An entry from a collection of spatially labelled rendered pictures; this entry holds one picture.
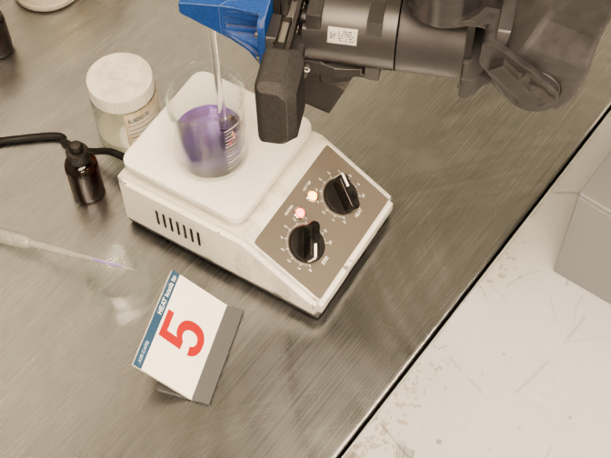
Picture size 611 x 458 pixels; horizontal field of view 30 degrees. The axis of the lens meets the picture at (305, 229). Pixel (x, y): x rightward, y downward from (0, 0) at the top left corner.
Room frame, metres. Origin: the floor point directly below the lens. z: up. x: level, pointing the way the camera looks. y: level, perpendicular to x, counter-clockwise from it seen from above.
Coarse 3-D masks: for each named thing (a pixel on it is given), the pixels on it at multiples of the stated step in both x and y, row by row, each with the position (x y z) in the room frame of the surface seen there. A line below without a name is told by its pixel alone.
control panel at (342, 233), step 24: (312, 168) 0.57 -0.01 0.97; (336, 168) 0.58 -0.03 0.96; (360, 192) 0.56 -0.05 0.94; (288, 216) 0.53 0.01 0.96; (312, 216) 0.53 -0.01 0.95; (336, 216) 0.54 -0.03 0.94; (360, 216) 0.54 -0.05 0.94; (264, 240) 0.50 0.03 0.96; (288, 240) 0.51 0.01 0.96; (336, 240) 0.52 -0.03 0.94; (360, 240) 0.52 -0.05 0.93; (288, 264) 0.49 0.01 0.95; (312, 264) 0.49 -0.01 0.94; (336, 264) 0.50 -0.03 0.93; (312, 288) 0.47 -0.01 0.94
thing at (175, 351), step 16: (176, 288) 0.47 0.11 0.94; (192, 288) 0.48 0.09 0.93; (176, 304) 0.46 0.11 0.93; (192, 304) 0.47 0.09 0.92; (208, 304) 0.47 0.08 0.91; (176, 320) 0.45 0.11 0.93; (192, 320) 0.45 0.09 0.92; (208, 320) 0.46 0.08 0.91; (160, 336) 0.43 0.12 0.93; (176, 336) 0.44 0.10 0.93; (192, 336) 0.44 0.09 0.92; (160, 352) 0.42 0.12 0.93; (176, 352) 0.42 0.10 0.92; (192, 352) 0.43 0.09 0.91; (160, 368) 0.41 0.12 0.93; (176, 368) 0.41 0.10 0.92; (192, 368) 0.41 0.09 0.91; (176, 384) 0.40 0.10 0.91
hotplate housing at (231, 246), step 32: (128, 192) 0.56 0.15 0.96; (160, 192) 0.55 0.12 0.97; (288, 192) 0.55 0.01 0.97; (384, 192) 0.57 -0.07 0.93; (160, 224) 0.54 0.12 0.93; (192, 224) 0.52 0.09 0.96; (224, 224) 0.51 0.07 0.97; (256, 224) 0.51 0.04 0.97; (224, 256) 0.51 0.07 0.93; (256, 256) 0.49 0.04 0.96; (352, 256) 0.51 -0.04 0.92; (288, 288) 0.47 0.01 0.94
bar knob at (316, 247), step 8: (312, 224) 0.51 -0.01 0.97; (296, 232) 0.51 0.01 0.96; (304, 232) 0.51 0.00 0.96; (312, 232) 0.51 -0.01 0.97; (296, 240) 0.51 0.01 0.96; (304, 240) 0.51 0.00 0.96; (312, 240) 0.50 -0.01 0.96; (320, 240) 0.51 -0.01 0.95; (296, 248) 0.50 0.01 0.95; (304, 248) 0.50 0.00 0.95; (312, 248) 0.49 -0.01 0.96; (320, 248) 0.50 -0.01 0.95; (296, 256) 0.49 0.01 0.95; (304, 256) 0.49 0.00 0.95; (312, 256) 0.49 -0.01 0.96; (320, 256) 0.50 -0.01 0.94
